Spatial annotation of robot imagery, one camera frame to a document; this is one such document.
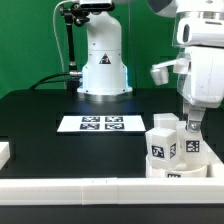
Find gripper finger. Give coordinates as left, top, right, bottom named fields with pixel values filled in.
left=182, top=101, right=189, bottom=121
left=187, top=105, right=205, bottom=132

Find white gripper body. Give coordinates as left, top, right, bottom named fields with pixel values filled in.
left=178, top=46, right=224, bottom=108

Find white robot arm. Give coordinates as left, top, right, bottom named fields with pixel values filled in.
left=78, top=0, right=224, bottom=132

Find white marker sheet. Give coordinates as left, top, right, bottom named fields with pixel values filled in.
left=57, top=115, right=145, bottom=133

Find white U-shaped wall fence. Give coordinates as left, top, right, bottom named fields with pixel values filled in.
left=0, top=151, right=224, bottom=205

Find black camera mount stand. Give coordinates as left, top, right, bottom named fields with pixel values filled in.
left=59, top=0, right=116, bottom=91

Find black cables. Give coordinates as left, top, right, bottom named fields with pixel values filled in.
left=29, top=72, right=83, bottom=90

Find white cable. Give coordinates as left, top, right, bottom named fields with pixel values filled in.
left=52, top=0, right=75, bottom=73

